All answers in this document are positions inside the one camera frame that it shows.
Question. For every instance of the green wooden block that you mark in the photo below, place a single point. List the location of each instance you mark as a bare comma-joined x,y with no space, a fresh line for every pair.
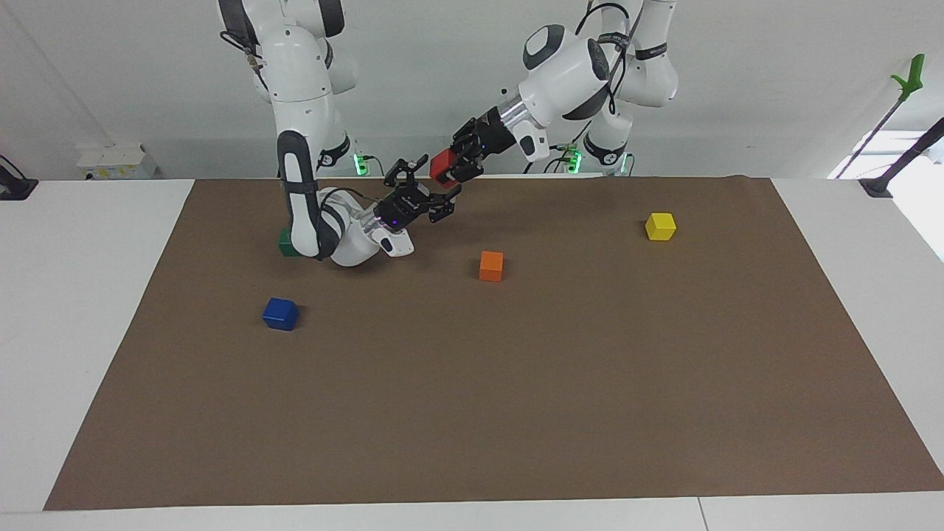
285,243

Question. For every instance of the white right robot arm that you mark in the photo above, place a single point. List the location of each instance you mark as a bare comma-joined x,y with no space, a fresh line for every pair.
299,96

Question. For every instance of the red wooden block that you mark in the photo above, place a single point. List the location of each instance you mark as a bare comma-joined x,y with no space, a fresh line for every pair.
442,166

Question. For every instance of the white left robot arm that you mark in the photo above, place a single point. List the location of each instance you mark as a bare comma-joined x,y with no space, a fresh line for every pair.
575,70

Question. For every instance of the brown paper mat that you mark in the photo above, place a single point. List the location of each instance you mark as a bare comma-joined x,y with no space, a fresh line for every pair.
479,398

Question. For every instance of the blue wooden block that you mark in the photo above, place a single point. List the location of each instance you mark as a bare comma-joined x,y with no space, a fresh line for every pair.
280,315

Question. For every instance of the orange wooden block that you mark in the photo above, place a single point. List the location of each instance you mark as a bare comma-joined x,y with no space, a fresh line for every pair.
491,266

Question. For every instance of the white socket box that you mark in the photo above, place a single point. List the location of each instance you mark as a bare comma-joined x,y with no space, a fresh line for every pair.
118,162

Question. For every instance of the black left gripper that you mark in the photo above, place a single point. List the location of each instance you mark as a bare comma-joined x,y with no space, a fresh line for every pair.
488,136

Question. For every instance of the black table clamp stand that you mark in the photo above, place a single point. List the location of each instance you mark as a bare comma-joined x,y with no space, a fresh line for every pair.
896,166

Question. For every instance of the yellow wooden block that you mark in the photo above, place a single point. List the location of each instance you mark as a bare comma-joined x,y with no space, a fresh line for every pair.
660,226

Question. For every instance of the black table clamp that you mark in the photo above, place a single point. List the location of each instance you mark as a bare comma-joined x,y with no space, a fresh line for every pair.
15,188

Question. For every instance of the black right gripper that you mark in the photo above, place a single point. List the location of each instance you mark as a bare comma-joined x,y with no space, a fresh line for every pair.
402,210

